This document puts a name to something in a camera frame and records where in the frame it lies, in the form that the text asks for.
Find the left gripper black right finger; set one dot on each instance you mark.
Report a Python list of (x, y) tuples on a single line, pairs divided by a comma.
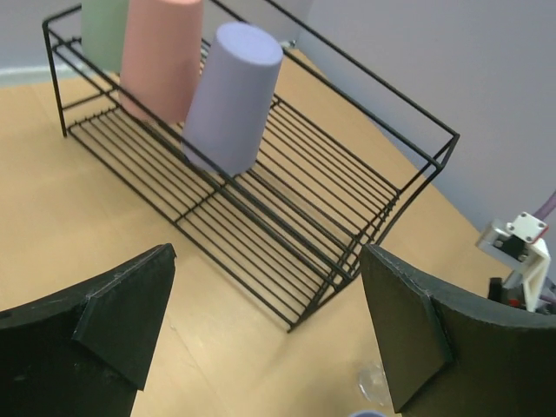
[(448, 352)]

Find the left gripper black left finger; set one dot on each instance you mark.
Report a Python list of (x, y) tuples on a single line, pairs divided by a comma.
[(86, 350)]

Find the clear plastic cup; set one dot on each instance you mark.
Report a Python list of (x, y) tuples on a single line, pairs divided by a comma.
[(373, 384)]

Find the black wire dish rack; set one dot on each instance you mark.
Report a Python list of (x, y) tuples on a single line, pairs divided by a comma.
[(331, 176)]

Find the large lavender plastic cup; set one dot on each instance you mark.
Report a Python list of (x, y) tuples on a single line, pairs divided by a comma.
[(230, 107)]

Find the salmon pink plastic cup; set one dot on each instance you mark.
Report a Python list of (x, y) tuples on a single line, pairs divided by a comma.
[(161, 58)]

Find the mint green plastic cup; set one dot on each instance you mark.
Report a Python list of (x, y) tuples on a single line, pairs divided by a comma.
[(103, 24)]

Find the small lavender plastic cup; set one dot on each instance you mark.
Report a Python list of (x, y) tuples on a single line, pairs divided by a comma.
[(367, 413)]

